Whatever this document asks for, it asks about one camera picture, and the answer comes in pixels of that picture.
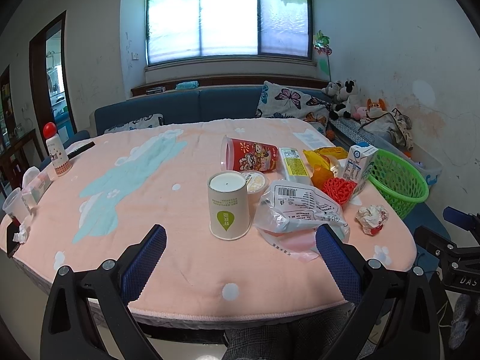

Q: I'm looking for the white red paper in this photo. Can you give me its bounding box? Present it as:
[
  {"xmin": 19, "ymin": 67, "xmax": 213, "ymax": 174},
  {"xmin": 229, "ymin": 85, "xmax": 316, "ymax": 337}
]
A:
[{"xmin": 355, "ymin": 205, "xmax": 389, "ymax": 236}]

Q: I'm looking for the white blue milk carton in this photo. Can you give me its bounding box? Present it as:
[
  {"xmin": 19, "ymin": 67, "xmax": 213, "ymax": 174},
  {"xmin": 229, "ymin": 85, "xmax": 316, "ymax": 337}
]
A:
[{"xmin": 340, "ymin": 142, "xmax": 378, "ymax": 197}]

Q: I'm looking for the red mesh net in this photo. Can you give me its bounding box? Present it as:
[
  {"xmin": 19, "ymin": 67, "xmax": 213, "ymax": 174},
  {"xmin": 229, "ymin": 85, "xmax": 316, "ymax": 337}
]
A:
[{"xmin": 321, "ymin": 177, "xmax": 356, "ymax": 206}]

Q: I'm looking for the white plastic packaging bag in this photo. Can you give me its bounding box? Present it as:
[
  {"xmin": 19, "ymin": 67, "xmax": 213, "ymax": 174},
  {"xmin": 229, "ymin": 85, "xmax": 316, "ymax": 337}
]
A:
[{"xmin": 252, "ymin": 180, "xmax": 350, "ymax": 263}]

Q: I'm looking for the yellow snack wrapper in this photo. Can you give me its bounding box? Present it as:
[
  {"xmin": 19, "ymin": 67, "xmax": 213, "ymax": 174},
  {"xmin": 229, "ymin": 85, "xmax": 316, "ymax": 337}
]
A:
[{"xmin": 303, "ymin": 146, "xmax": 348, "ymax": 189}]

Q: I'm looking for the yellow green snack pack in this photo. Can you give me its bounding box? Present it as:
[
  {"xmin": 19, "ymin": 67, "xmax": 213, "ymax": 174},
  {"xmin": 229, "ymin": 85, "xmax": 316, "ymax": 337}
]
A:
[{"xmin": 279, "ymin": 147, "xmax": 312, "ymax": 185}]

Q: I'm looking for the round clear lidded container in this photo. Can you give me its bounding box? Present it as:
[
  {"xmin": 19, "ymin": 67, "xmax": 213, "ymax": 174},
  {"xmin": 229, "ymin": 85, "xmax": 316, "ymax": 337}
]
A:
[{"xmin": 241, "ymin": 171, "xmax": 269, "ymax": 196}]

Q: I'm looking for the white paper cup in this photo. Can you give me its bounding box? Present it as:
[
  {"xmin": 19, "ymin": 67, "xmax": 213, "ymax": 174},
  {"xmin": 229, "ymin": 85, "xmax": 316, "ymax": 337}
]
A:
[{"xmin": 208, "ymin": 171, "xmax": 251, "ymax": 242}]

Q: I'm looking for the red plastic snack cup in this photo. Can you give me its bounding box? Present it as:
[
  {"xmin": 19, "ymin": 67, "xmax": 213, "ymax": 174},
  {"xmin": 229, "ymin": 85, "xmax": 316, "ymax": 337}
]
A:
[{"xmin": 220, "ymin": 136, "xmax": 278, "ymax": 173}]

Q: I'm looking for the clear plastic storage box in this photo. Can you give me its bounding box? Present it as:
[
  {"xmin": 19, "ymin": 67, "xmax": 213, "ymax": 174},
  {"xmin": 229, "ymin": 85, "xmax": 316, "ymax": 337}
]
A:
[{"xmin": 373, "ymin": 134, "xmax": 443, "ymax": 188}]

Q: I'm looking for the green plastic basket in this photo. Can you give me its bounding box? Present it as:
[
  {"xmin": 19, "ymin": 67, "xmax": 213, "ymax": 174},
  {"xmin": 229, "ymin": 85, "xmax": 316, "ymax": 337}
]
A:
[{"xmin": 368, "ymin": 149, "xmax": 430, "ymax": 219}]

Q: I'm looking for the clear plastic cup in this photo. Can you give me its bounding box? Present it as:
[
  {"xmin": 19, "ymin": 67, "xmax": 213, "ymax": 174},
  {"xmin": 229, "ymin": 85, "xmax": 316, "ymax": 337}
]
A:
[{"xmin": 2, "ymin": 188, "xmax": 31, "ymax": 227}]

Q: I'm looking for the tissue pack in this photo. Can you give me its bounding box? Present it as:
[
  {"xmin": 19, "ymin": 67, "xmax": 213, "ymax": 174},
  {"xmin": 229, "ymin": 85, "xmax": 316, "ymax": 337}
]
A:
[{"xmin": 21, "ymin": 166, "xmax": 52, "ymax": 209}]

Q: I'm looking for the orange fox plush toy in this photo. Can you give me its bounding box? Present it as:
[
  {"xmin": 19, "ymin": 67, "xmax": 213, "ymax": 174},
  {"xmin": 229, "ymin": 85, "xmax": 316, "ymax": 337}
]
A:
[{"xmin": 366, "ymin": 98, "xmax": 387, "ymax": 119}]

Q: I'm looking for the patterned grey white cloth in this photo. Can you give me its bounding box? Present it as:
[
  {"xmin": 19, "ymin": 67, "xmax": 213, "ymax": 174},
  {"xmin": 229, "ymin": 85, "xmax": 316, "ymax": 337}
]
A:
[{"xmin": 329, "ymin": 118, "xmax": 376, "ymax": 146}]

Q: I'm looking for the pink plush toy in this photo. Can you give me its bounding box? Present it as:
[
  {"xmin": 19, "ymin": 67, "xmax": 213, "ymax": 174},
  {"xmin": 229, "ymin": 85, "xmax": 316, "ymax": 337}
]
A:
[{"xmin": 352, "ymin": 106, "xmax": 368, "ymax": 121}]

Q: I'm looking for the red capped white bottle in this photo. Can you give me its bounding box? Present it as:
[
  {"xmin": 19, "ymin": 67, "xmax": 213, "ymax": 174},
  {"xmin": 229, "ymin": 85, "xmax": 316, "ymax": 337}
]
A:
[{"xmin": 42, "ymin": 122, "xmax": 72, "ymax": 176}]

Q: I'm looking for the cow plush toy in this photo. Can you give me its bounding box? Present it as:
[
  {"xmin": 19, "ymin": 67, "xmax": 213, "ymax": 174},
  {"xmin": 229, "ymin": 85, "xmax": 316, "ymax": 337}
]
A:
[{"xmin": 329, "ymin": 80, "xmax": 359, "ymax": 120}]

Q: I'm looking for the black remote control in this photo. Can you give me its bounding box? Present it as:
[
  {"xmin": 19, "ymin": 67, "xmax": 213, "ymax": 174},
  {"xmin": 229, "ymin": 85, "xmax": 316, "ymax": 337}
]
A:
[{"xmin": 67, "ymin": 141, "xmax": 95, "ymax": 159}]

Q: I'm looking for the dark wooden shelf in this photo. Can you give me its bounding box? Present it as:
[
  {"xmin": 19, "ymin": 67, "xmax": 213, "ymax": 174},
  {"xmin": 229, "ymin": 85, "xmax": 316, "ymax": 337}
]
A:
[{"xmin": 1, "ymin": 66, "xmax": 45, "ymax": 189}]

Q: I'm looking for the grey plush toy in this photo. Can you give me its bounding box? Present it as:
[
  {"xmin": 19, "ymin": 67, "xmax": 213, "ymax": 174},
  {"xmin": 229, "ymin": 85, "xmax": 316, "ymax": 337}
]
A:
[{"xmin": 321, "ymin": 80, "xmax": 343, "ymax": 98}]

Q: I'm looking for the pink patterned table blanket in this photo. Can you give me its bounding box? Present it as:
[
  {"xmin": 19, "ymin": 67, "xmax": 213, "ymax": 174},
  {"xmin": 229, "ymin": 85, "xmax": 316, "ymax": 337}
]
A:
[{"xmin": 0, "ymin": 117, "xmax": 418, "ymax": 321}]

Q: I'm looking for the small butterfly cushion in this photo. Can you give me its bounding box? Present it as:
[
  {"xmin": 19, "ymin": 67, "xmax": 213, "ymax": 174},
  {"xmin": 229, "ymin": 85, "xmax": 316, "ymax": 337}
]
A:
[{"xmin": 105, "ymin": 114, "xmax": 164, "ymax": 133}]

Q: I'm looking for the butterfly print pillow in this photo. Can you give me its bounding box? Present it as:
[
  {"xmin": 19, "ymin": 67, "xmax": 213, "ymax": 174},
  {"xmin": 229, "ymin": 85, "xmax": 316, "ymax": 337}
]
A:
[{"xmin": 256, "ymin": 81, "xmax": 331, "ymax": 135}]

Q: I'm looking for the colourful pinwheel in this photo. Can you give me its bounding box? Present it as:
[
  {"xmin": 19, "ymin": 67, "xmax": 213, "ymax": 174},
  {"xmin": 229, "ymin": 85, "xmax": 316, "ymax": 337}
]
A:
[{"xmin": 312, "ymin": 30, "xmax": 332, "ymax": 81}]

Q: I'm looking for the blue sofa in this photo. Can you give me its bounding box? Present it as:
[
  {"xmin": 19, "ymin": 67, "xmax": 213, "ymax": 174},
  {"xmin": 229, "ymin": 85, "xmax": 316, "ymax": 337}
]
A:
[{"xmin": 64, "ymin": 84, "xmax": 448, "ymax": 241}]

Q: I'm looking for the teal tissue box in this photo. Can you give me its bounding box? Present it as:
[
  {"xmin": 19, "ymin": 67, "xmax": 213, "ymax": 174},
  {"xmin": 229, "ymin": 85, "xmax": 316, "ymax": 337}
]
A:
[{"xmin": 175, "ymin": 80, "xmax": 199, "ymax": 90}]

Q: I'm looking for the window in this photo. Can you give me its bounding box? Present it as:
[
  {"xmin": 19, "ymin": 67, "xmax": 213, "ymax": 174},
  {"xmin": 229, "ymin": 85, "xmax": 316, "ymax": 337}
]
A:
[{"xmin": 145, "ymin": 0, "xmax": 312, "ymax": 65}]

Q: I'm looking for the doorway dark wooden frame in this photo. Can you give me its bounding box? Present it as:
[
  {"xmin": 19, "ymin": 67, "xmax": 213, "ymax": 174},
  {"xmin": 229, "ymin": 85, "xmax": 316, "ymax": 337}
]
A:
[{"xmin": 28, "ymin": 11, "xmax": 77, "ymax": 142}]

